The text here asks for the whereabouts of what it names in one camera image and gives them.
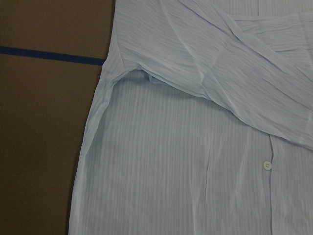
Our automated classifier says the light blue button shirt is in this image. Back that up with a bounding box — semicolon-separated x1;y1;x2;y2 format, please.
68;0;313;235

